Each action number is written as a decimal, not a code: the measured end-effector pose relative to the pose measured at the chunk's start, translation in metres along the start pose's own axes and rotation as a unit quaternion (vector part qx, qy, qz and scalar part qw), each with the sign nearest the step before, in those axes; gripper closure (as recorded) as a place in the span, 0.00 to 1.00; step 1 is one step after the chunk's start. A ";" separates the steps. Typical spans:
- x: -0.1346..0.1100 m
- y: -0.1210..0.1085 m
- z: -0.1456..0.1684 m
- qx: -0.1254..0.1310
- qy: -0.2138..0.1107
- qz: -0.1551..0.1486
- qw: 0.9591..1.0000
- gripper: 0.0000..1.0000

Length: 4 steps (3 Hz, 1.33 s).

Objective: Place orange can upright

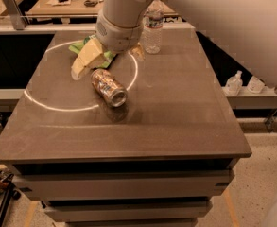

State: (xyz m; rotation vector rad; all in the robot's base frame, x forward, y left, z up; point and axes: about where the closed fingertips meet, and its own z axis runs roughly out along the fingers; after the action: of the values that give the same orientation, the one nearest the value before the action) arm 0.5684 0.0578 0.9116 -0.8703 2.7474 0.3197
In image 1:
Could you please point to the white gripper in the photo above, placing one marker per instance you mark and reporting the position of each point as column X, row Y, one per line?
column 118, row 37

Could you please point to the orange soda can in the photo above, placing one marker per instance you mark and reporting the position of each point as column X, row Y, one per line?
column 111, row 90

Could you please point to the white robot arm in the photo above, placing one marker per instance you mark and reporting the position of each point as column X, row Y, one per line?
column 246, row 29

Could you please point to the green snack bag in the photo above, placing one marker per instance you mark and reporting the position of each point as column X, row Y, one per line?
column 76, row 47

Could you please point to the clear plastic water bottle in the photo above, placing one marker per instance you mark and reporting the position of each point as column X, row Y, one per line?
column 153, row 25

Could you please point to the black scissors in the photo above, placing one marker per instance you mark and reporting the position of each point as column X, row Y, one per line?
column 92, row 3

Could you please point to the clear pump bottle left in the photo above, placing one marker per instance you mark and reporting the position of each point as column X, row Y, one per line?
column 234, row 84

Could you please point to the clear pump bottle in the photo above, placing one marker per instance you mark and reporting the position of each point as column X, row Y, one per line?
column 255, row 85
column 234, row 84

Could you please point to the clear pump bottle right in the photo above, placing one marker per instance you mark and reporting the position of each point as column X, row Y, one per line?
column 255, row 85

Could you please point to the grey cabinet drawer unit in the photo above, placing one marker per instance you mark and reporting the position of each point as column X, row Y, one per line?
column 104, row 199

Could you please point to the black stand on floor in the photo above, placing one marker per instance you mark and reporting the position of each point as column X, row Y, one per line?
column 11, row 193

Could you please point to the left metal bracket post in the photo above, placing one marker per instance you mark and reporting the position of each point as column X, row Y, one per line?
column 15, row 15

